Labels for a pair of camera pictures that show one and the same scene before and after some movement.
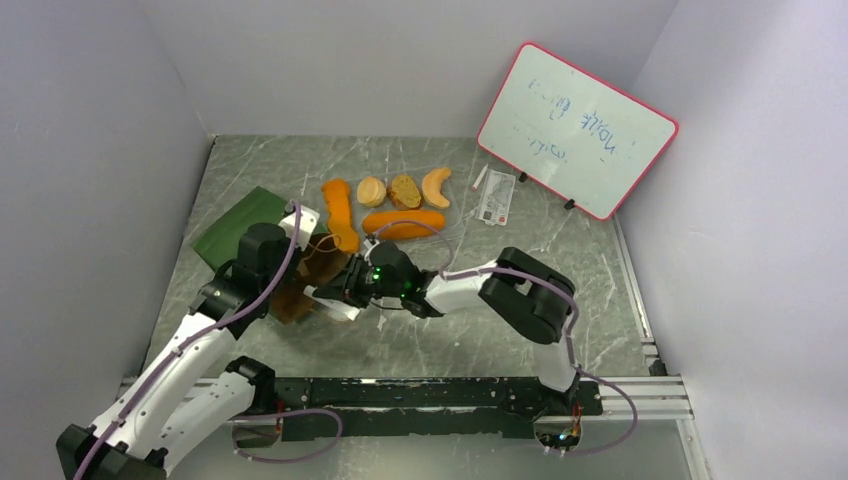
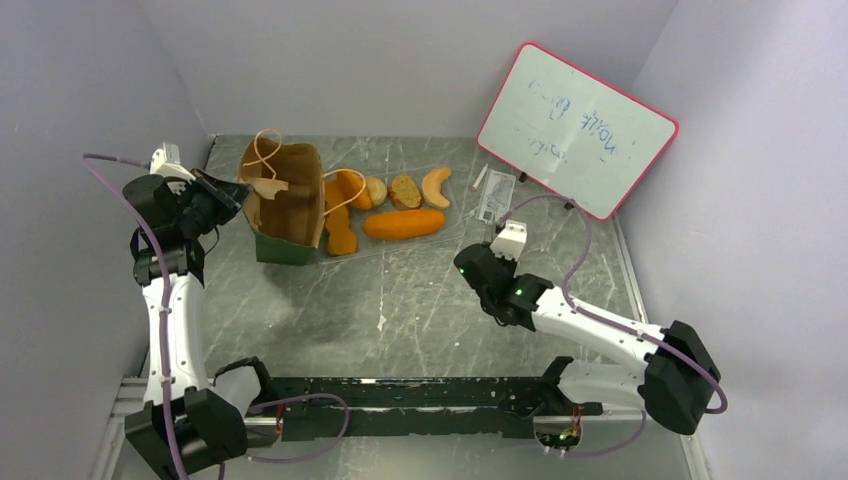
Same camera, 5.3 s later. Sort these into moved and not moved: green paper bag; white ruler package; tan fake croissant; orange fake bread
Moved: green paper bag
Not moved: white ruler package; orange fake bread; tan fake croissant
